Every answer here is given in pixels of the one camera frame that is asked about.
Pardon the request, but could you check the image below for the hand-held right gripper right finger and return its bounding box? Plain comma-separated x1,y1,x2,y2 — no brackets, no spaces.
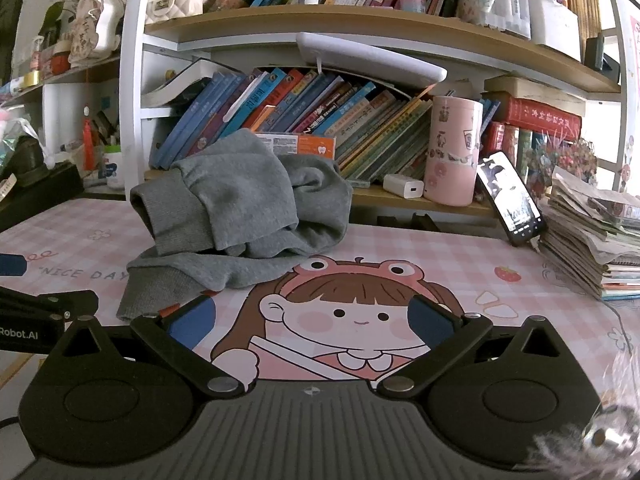
376,294,576,400

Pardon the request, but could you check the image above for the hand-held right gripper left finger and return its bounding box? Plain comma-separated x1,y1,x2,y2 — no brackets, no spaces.
50,294,248,400

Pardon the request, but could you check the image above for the grey sweater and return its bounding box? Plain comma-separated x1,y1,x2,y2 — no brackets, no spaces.
116,128,355,323

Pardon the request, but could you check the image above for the pink cartoon desk mat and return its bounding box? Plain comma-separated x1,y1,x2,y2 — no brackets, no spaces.
0,199,640,411

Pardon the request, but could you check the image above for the white charger plug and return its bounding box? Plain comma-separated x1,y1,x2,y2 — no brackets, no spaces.
383,174,425,200

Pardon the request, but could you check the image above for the white cup with green lid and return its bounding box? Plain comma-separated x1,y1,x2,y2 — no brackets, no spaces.
102,144,123,191

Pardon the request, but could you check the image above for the black smartphone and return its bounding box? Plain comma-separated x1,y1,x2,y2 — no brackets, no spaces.
476,151,545,247

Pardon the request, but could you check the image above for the pink printed cylinder container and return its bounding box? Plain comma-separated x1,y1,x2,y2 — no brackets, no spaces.
425,95,485,207

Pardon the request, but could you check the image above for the stack of papers and notebooks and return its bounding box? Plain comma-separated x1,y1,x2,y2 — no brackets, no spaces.
539,166,640,301

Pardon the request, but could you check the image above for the grey fur pompom charm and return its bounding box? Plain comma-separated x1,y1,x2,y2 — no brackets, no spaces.
525,395,640,480

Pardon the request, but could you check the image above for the orange and white toothpaste box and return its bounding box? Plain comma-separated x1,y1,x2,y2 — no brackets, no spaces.
255,132,337,160

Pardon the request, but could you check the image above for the dried flower bouquet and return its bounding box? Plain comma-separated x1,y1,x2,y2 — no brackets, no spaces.
530,132,598,196

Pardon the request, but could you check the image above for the row of blue spined books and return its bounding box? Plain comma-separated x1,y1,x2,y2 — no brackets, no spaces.
150,67,436,183

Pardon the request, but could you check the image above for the thick red book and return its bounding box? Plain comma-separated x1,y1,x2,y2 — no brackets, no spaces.
492,92,583,142

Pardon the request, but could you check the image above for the open book with black cover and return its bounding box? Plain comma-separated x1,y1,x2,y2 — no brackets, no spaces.
142,59,216,108

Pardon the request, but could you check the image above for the white ceramic ornament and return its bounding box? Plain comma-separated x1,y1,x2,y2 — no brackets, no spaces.
67,0,125,68

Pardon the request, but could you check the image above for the white flat lamp head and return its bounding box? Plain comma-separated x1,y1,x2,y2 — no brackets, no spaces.
296,32,447,92

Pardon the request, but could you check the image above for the white and wood bookshelf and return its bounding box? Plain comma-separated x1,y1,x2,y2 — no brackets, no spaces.
119,0,631,221

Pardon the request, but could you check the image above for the white storage box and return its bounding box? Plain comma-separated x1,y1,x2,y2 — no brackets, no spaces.
529,0,582,58

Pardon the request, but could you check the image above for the white pen holder with pens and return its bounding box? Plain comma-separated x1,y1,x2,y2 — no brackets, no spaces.
470,0,531,41

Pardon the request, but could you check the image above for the row of yellow books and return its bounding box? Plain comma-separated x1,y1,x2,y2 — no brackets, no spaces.
557,0,603,61

